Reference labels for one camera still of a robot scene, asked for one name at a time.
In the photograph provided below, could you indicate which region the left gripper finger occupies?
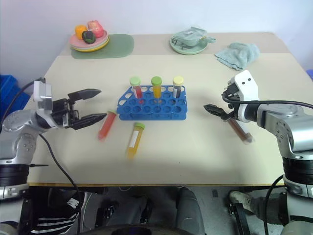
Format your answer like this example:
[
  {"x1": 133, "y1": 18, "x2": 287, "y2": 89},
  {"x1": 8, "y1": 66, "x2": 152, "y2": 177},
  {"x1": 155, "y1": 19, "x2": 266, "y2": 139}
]
[
  {"x1": 67, "y1": 88, "x2": 102, "y2": 102},
  {"x1": 70, "y1": 112, "x2": 108, "y2": 130}
]

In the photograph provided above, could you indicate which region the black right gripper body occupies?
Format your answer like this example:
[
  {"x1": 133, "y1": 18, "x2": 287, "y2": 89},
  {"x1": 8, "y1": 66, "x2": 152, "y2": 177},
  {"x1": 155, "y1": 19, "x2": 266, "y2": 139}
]
[{"x1": 222, "y1": 82, "x2": 242, "y2": 116}]

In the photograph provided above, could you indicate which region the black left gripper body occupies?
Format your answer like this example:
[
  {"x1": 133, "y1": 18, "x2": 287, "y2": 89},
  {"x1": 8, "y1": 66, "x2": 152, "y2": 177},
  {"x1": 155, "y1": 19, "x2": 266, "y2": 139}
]
[{"x1": 50, "y1": 97, "x2": 81, "y2": 129}]

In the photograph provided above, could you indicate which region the green cap red liquid tube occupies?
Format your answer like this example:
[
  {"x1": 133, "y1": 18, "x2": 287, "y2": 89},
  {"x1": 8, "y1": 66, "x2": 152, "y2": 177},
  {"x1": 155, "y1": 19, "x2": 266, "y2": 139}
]
[{"x1": 97, "y1": 110, "x2": 117, "y2": 141}]

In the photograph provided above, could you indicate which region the yellow cap brown liquid tube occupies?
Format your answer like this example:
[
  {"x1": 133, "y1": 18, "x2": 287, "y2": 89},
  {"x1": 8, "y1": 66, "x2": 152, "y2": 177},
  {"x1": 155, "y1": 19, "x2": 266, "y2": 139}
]
[{"x1": 227, "y1": 117, "x2": 254, "y2": 144}]

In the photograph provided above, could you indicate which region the green cap orange liquid tube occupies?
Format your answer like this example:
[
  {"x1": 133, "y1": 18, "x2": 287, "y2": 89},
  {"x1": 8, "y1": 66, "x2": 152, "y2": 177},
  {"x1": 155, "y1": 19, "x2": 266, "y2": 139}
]
[
  {"x1": 125, "y1": 122, "x2": 145, "y2": 160},
  {"x1": 151, "y1": 76, "x2": 163, "y2": 99}
]

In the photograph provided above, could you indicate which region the yellow cap dark liquid tube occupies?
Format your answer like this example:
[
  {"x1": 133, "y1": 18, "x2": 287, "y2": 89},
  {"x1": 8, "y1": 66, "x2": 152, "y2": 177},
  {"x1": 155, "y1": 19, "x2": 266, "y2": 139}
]
[{"x1": 172, "y1": 76, "x2": 185, "y2": 99}]

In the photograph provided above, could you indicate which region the pale green cap red tube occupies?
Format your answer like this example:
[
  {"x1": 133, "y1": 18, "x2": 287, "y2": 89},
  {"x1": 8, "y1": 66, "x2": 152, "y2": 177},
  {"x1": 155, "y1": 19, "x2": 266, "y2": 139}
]
[{"x1": 129, "y1": 76, "x2": 144, "y2": 101}]

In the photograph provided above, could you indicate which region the blue plastic test tube rack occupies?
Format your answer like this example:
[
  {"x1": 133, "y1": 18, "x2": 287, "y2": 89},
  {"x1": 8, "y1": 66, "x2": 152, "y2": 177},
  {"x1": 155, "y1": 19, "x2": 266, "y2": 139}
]
[{"x1": 116, "y1": 85, "x2": 188, "y2": 121}]

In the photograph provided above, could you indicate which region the yellow plate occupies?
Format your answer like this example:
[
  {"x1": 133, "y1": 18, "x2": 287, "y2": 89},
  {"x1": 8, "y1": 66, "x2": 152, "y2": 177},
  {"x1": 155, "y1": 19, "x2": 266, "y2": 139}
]
[{"x1": 72, "y1": 39, "x2": 110, "y2": 53}]

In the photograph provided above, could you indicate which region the pale green stacked plate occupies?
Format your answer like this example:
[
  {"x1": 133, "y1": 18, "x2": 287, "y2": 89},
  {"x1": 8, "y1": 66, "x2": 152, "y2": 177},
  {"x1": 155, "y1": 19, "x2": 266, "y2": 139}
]
[{"x1": 70, "y1": 36, "x2": 110, "y2": 50}]

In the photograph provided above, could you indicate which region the teal towel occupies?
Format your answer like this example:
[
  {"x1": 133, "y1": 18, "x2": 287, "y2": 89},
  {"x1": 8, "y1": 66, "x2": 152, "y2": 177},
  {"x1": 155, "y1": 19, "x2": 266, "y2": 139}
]
[{"x1": 214, "y1": 42, "x2": 261, "y2": 71}]

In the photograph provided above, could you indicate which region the pink plate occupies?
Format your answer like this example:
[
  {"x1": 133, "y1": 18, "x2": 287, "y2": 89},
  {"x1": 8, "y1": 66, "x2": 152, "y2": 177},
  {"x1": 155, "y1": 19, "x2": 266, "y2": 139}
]
[{"x1": 69, "y1": 29, "x2": 110, "y2": 47}]

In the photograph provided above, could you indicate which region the blue plastic bin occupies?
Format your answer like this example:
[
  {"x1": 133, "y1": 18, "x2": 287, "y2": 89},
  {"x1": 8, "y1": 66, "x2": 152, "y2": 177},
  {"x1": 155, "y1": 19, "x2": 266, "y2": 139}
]
[{"x1": 0, "y1": 74, "x2": 31, "y2": 116}]

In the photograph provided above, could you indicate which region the green placemat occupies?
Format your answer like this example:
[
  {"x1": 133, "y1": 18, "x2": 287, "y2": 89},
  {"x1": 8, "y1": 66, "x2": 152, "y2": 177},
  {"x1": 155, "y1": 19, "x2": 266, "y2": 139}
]
[{"x1": 70, "y1": 33, "x2": 135, "y2": 60}]

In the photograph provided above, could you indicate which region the dark green toy food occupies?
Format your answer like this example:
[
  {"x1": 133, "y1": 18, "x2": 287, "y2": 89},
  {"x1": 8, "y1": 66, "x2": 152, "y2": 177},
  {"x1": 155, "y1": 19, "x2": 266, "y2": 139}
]
[{"x1": 82, "y1": 30, "x2": 96, "y2": 44}]

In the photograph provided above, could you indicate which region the orange toy food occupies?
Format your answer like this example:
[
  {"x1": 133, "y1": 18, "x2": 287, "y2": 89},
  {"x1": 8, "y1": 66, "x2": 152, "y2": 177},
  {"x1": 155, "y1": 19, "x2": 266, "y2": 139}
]
[{"x1": 75, "y1": 25, "x2": 89, "y2": 41}]

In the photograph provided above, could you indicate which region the mint green plate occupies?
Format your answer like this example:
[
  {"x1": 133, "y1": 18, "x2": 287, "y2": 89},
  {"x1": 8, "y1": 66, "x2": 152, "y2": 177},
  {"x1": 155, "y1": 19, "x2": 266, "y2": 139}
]
[{"x1": 170, "y1": 34, "x2": 208, "y2": 55}]

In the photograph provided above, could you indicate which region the pink toy food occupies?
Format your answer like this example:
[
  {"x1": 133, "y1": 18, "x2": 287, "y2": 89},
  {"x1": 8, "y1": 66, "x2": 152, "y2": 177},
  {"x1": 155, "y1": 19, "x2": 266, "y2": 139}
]
[{"x1": 87, "y1": 20, "x2": 104, "y2": 39}]

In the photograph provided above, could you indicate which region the white sneaker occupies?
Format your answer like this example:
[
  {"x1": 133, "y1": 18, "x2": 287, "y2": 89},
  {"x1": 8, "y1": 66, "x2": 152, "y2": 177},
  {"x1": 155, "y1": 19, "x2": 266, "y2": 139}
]
[{"x1": 229, "y1": 190, "x2": 255, "y2": 216}]

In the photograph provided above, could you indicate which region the grey trouser leg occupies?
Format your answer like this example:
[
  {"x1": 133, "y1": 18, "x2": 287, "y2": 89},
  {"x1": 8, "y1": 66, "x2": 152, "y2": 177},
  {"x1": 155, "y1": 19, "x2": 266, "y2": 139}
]
[{"x1": 251, "y1": 193, "x2": 287, "y2": 225}]

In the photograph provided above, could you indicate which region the grey rounded shape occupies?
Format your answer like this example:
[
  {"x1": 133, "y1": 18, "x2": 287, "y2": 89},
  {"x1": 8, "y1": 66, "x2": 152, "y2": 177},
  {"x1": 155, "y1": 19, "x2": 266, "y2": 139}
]
[{"x1": 171, "y1": 187, "x2": 204, "y2": 235}]

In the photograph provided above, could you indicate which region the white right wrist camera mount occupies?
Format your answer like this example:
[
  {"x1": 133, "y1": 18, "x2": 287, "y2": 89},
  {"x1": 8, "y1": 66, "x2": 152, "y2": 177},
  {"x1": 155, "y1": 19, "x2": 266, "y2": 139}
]
[{"x1": 227, "y1": 70, "x2": 260, "y2": 123}]

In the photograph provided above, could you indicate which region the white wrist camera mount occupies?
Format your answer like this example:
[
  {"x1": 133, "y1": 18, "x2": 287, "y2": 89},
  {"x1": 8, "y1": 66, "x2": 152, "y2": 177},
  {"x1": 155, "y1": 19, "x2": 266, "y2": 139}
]
[
  {"x1": 33, "y1": 78, "x2": 53, "y2": 116},
  {"x1": 227, "y1": 70, "x2": 260, "y2": 123}
]

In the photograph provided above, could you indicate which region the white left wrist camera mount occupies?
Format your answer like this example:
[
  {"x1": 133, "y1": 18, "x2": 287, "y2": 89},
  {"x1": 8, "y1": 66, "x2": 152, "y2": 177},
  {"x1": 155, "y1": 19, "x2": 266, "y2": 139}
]
[{"x1": 33, "y1": 78, "x2": 53, "y2": 116}]

